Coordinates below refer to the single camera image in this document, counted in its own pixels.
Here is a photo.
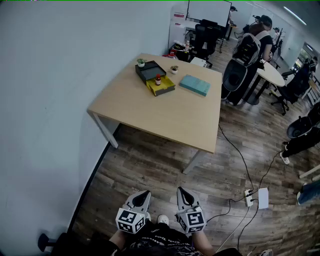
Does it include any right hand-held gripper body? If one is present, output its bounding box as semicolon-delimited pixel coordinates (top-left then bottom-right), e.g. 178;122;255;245
176;204;207;235

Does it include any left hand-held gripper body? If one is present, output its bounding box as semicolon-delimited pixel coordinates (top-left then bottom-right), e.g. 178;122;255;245
115;202;151;235

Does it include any black tray box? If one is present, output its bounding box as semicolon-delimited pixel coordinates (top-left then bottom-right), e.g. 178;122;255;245
135;60;176;98

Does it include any person's right forearm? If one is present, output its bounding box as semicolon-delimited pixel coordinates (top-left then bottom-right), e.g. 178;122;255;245
191;231;216;256

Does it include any person's left forearm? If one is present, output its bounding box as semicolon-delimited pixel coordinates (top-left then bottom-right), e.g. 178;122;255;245
108;228;131;251

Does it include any white power strip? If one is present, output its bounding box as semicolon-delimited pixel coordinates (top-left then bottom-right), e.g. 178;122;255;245
244;189;254;208
257;187;270;210

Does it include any person's black printed shirt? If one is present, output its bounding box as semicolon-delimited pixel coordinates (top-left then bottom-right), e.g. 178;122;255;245
87;219;243;256

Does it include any white metal table leg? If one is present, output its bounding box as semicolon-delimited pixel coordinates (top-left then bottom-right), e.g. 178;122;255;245
181;149;206;175
92;112;119;149

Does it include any teal book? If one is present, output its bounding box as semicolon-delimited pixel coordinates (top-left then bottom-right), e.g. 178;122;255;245
179;74;211;97

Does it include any black mesh office chair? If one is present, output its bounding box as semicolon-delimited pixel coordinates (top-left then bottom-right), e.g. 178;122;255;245
221;58;249;106

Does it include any white square appliance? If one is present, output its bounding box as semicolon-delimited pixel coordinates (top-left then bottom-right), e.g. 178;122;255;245
189;56;209;68

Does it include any round white table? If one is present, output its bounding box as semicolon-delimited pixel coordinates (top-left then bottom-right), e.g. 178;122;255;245
256;61;286;106

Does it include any black low table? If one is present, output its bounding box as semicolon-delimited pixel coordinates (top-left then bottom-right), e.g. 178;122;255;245
168;42;191;61

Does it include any grey and black backpack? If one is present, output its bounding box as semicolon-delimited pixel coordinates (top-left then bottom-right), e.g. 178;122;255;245
232;32;262;67

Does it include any white cabinet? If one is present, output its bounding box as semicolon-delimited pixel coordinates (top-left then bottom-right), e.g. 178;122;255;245
168;4;188;51

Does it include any whiteboard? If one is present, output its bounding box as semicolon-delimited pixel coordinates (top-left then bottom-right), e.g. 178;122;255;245
186;0;233;28

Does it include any ceiling light strip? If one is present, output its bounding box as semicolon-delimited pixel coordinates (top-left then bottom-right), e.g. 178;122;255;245
283;6;307;26

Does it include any black power cable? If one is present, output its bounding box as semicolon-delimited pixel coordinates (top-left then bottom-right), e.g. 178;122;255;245
204;198;251;223
252;149;285;195
218;123;254;193

